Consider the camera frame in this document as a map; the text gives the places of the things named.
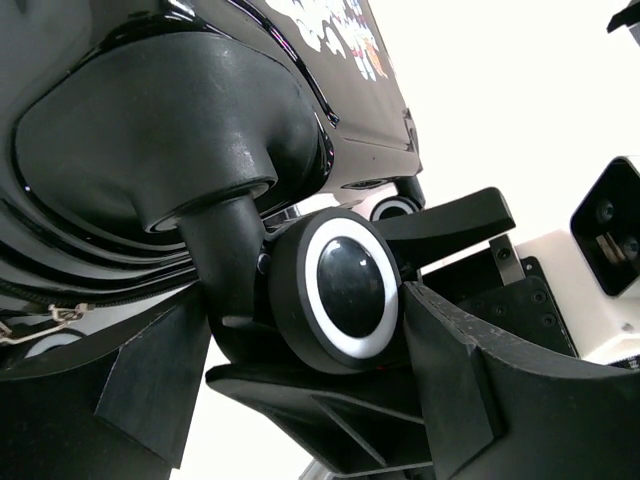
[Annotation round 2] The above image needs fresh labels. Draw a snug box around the black suitcase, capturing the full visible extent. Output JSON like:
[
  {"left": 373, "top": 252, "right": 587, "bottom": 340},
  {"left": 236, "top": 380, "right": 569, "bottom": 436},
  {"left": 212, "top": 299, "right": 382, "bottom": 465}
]
[{"left": 1, "top": 1, "right": 425, "bottom": 363}]

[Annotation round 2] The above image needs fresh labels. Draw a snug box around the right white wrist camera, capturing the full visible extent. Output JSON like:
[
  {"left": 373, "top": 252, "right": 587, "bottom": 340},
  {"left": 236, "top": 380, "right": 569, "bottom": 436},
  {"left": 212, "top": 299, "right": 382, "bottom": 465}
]
[{"left": 516, "top": 155, "right": 639, "bottom": 372}]

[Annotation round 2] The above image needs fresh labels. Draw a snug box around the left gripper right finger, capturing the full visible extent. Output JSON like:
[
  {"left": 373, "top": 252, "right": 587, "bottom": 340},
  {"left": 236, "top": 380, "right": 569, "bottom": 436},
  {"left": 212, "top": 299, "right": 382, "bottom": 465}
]
[{"left": 402, "top": 282, "right": 639, "bottom": 479}]

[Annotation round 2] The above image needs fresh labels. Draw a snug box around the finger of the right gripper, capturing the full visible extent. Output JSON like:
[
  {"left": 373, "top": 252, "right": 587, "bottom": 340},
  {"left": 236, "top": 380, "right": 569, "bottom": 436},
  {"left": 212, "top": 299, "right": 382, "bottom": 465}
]
[{"left": 206, "top": 364, "right": 432, "bottom": 475}]

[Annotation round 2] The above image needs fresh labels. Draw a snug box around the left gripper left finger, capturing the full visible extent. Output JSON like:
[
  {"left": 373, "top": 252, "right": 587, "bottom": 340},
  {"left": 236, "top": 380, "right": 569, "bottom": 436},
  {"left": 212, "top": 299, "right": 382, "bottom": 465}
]
[{"left": 1, "top": 286, "right": 210, "bottom": 479}]

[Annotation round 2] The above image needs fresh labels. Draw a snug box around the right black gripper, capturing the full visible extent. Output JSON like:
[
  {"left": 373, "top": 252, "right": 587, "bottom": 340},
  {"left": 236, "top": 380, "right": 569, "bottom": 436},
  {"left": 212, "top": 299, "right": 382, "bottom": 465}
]
[{"left": 377, "top": 187, "right": 578, "bottom": 358}]

